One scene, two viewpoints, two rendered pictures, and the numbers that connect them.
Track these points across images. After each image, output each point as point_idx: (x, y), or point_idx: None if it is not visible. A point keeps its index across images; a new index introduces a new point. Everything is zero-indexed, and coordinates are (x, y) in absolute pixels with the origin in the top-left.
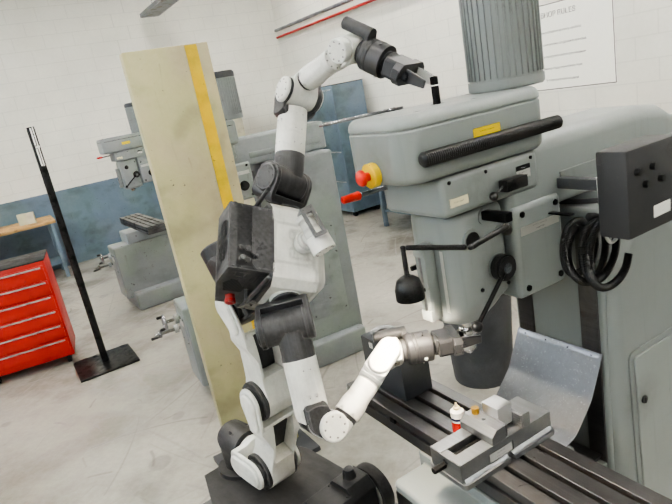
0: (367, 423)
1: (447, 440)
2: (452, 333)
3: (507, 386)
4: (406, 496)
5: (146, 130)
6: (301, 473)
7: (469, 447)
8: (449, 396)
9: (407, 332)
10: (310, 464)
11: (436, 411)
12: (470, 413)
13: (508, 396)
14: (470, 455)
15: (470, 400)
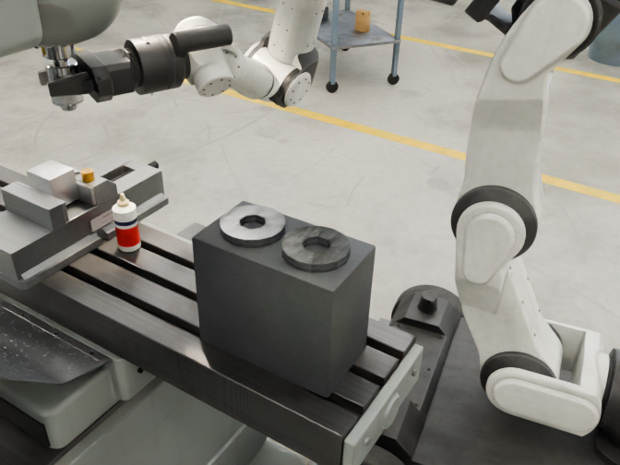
0: None
1: (137, 177)
2: (88, 54)
3: (24, 374)
4: None
5: None
6: (499, 438)
7: (105, 172)
8: (157, 319)
9: (241, 237)
10: (502, 463)
11: (178, 282)
12: (96, 179)
13: (29, 369)
14: (103, 164)
15: (112, 313)
